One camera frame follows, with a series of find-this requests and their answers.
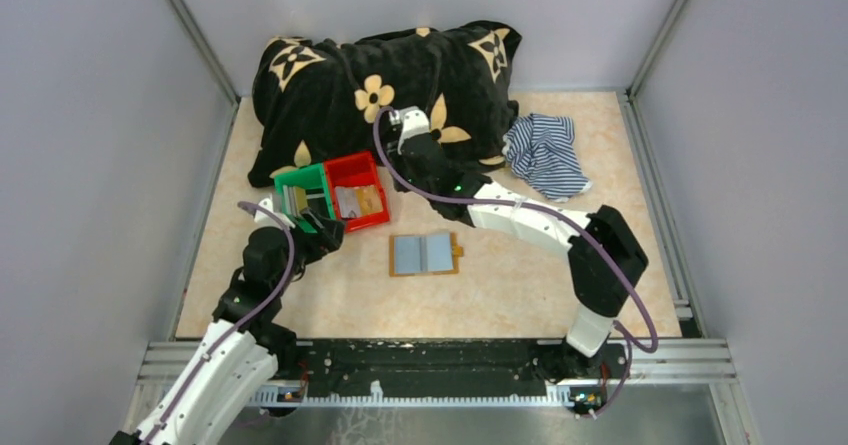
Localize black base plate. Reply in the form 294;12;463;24
273;339;625;399

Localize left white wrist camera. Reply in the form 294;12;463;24
254;194;293;227

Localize black floral blanket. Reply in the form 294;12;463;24
247;20;522;188

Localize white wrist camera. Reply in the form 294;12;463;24
254;194;293;227
389;107;430;148

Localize aluminium front rail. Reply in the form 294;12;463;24
135;338;738;409

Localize green plastic bin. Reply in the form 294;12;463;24
274;164;336;233

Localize cards in green bin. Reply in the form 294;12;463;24
281;185;327;216

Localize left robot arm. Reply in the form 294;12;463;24
111;202;345;444

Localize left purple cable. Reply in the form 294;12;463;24
135;200;297;445

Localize purple cable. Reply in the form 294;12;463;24
135;200;297;445
372;105;661;421

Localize cards in red bin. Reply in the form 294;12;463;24
334;185;384;220

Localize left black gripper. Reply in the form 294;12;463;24
273;206;346;294

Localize red plastic bin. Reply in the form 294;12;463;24
323;151;390;232

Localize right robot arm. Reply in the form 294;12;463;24
377;134;649;377

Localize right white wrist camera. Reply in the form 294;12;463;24
389;107;430;148

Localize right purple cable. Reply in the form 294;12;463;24
372;105;661;421

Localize yellow leather card holder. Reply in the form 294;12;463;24
388;231;464;278

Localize blue striped cloth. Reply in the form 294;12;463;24
503;113;593;202

